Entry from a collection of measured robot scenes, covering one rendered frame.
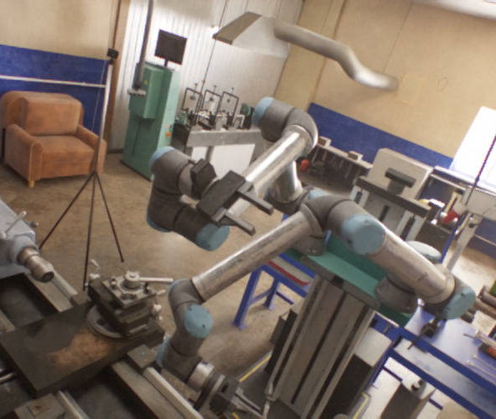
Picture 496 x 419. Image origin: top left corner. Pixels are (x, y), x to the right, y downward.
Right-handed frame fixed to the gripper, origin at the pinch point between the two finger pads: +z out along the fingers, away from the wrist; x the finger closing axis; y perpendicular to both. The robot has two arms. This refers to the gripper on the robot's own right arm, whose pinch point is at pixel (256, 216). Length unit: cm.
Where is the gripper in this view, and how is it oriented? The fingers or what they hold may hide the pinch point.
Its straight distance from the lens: 94.5
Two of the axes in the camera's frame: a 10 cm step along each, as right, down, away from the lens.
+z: 7.5, 4.7, -4.7
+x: -6.4, 7.0, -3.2
